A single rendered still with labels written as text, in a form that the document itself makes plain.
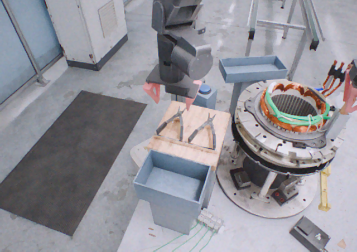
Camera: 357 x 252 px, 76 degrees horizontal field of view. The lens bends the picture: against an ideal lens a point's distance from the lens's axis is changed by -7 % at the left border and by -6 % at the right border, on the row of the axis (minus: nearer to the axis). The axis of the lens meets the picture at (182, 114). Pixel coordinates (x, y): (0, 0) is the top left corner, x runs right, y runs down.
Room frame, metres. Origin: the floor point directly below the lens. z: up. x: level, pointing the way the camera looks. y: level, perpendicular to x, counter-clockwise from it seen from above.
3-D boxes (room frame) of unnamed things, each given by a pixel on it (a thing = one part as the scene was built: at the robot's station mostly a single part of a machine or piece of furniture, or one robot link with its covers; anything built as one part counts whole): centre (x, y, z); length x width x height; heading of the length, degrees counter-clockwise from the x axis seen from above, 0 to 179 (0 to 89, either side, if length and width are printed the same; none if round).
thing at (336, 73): (0.54, -0.44, 1.21); 0.04 x 0.04 x 0.03; 76
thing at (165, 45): (0.45, 0.02, 1.34); 0.07 x 0.06 x 0.07; 36
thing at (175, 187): (0.32, 0.02, 0.92); 0.17 x 0.11 x 0.28; 71
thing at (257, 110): (0.50, -0.32, 1.05); 0.22 x 0.22 x 0.12
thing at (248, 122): (0.50, -0.32, 1.09); 0.32 x 0.32 x 0.01
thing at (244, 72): (0.80, -0.28, 0.92); 0.25 x 0.11 x 0.28; 98
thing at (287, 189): (0.39, -0.37, 0.85); 0.06 x 0.04 x 0.05; 118
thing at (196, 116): (0.46, -0.03, 1.05); 0.20 x 0.19 x 0.02; 161
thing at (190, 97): (0.45, 0.00, 1.20); 0.07 x 0.07 x 0.09; 72
